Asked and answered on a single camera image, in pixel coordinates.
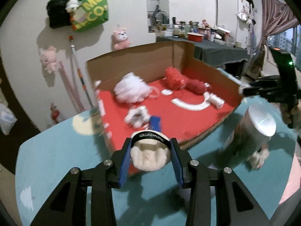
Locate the cream crochet plush toy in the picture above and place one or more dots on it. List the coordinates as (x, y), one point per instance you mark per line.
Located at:
(257, 159)

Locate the red bowl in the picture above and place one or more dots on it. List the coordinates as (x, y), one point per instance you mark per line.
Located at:
(195, 37)

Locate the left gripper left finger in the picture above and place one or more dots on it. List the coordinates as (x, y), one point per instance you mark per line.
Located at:
(67, 204)

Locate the white plastic bag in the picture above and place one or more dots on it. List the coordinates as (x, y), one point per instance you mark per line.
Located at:
(7, 119)

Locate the wall mirror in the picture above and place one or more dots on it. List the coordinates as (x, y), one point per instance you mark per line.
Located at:
(157, 14)

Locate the pink curtain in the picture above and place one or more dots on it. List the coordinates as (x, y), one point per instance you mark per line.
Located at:
(277, 17)

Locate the red knitted yarn ball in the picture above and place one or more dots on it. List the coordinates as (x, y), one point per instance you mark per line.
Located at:
(196, 86)

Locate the mop handle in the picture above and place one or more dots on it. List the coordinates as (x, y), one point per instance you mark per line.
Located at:
(79, 72)

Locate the black hanging bag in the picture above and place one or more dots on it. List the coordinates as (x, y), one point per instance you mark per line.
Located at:
(58, 15)

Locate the pink bear plush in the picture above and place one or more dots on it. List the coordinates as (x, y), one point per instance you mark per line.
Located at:
(120, 39)

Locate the white refrigerator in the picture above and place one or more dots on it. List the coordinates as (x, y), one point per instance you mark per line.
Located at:
(236, 17)

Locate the large glass jar metal lid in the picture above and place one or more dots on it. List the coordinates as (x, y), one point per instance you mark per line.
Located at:
(254, 130)

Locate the cardboard box red inside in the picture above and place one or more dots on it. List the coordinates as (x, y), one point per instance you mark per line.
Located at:
(185, 116)

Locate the teal plush table cover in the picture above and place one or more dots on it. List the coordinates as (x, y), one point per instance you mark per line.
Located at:
(45, 159)

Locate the white mesh bath pouf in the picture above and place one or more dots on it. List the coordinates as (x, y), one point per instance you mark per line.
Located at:
(133, 89)

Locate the blue small pouch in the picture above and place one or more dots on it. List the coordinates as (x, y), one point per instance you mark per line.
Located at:
(155, 123)

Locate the person's right hand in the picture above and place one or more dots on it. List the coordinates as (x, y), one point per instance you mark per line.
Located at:
(292, 117)

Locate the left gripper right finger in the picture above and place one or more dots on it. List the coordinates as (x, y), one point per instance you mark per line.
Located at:
(235, 205)

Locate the dark green side table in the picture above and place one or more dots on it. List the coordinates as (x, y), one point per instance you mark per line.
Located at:
(211, 53)

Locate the green tote bag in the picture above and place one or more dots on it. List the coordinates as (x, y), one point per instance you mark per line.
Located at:
(87, 14)

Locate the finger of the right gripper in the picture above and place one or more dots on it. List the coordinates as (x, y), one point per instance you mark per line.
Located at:
(269, 90)

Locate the white sock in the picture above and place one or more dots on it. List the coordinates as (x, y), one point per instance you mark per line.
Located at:
(216, 101)

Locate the pink plush toy on wall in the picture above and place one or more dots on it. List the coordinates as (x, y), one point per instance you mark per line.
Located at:
(48, 59)

